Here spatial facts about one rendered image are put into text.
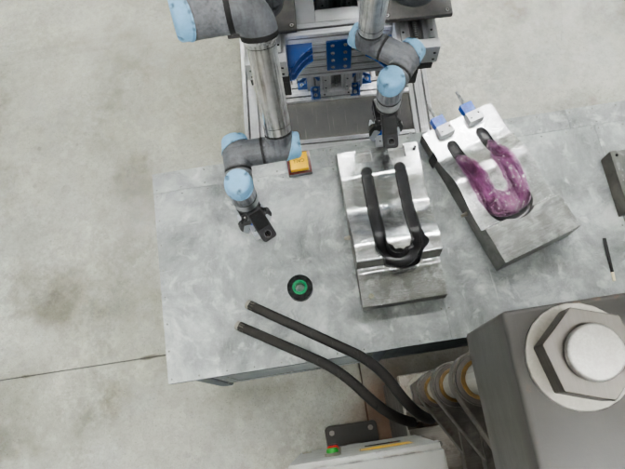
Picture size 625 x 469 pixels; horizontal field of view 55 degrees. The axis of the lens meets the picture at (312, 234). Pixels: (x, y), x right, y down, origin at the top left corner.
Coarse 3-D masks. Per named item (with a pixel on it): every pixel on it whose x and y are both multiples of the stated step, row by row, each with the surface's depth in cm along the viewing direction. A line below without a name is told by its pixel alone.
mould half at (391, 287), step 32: (352, 160) 192; (384, 160) 192; (416, 160) 191; (352, 192) 190; (384, 192) 189; (416, 192) 189; (352, 224) 185; (384, 224) 184; (384, 288) 183; (416, 288) 183
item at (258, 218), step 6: (258, 210) 176; (252, 216) 175; (258, 216) 176; (264, 216) 176; (252, 222) 176; (258, 222) 176; (264, 222) 176; (270, 222) 177; (258, 228) 176; (264, 228) 177; (270, 228) 177; (264, 234) 177; (270, 234) 177; (264, 240) 177
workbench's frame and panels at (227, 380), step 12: (396, 348) 185; (408, 348) 225; (420, 348) 234; (432, 348) 243; (444, 348) 248; (336, 360) 228; (348, 360) 237; (252, 372) 224; (264, 372) 232; (276, 372) 241; (288, 372) 249; (216, 384) 243; (228, 384) 253
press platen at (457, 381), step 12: (456, 360) 113; (468, 360) 110; (456, 372) 109; (456, 384) 109; (456, 396) 111; (468, 396) 108; (468, 408) 108; (480, 408) 108; (480, 420) 107; (480, 432) 109
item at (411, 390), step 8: (472, 368) 104; (416, 376) 182; (472, 376) 102; (408, 384) 181; (416, 384) 178; (448, 384) 125; (472, 384) 103; (408, 392) 181; (416, 392) 177; (448, 392) 128; (472, 392) 108; (416, 400) 176; (424, 408) 179
